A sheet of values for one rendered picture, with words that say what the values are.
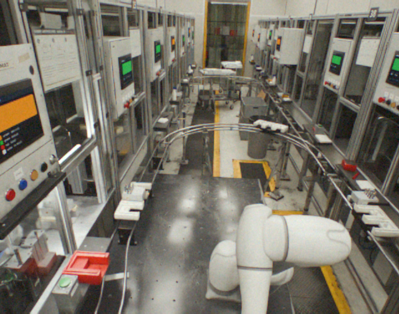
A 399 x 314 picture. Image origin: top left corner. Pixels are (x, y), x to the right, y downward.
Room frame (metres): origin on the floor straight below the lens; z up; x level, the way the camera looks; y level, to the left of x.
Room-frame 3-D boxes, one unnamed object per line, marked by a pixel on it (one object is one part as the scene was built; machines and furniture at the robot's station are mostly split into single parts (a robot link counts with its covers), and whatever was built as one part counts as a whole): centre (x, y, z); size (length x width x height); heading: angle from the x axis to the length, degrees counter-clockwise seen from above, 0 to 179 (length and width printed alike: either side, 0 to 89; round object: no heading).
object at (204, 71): (6.75, -0.36, 0.48); 0.88 x 0.56 x 0.96; 106
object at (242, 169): (3.32, -0.77, 0.01); 1.00 x 0.55 x 0.01; 178
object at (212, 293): (1.01, -0.15, 0.71); 0.22 x 0.18 x 0.06; 178
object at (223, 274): (0.99, -0.16, 0.85); 0.18 x 0.16 x 0.22; 88
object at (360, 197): (1.51, -1.09, 0.92); 0.13 x 0.10 x 0.09; 88
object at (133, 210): (1.47, 0.41, 0.84); 0.36 x 0.14 x 0.10; 178
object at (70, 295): (0.70, 0.49, 0.97); 0.08 x 0.08 x 0.12; 88
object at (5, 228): (0.75, 0.55, 1.37); 0.36 x 0.04 x 0.04; 178
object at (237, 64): (8.01, -0.82, 0.48); 0.84 x 0.58 x 0.97; 6
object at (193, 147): (5.82, -0.11, 0.01); 5.85 x 0.59 x 0.01; 178
